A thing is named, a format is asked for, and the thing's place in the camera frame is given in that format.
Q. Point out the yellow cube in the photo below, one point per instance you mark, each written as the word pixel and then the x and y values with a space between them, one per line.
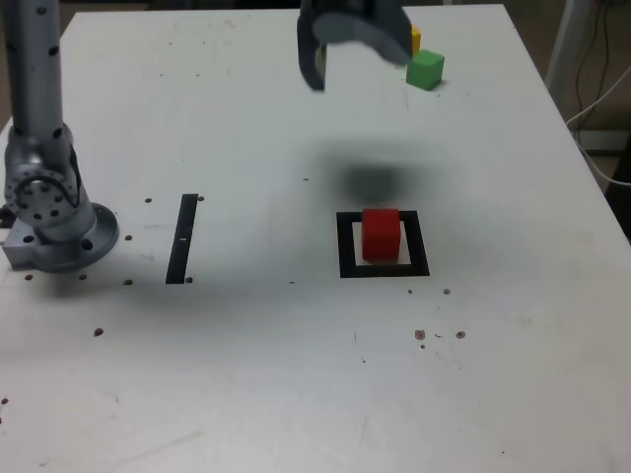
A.
pixel 416 39

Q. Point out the white post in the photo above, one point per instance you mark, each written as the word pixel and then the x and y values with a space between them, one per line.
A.
pixel 567 39

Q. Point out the black tape square outline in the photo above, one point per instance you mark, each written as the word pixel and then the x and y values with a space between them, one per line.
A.
pixel 345 246

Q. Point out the green cube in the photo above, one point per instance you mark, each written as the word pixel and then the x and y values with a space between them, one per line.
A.
pixel 424 71

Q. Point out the black tape strip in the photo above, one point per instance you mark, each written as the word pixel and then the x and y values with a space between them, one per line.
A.
pixel 181 241

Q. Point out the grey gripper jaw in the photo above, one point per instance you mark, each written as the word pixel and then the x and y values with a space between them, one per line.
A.
pixel 379 29
pixel 306 59

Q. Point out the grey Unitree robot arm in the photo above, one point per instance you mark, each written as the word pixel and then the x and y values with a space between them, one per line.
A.
pixel 34 98

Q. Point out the red cube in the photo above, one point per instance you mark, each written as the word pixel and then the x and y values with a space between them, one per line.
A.
pixel 379 236

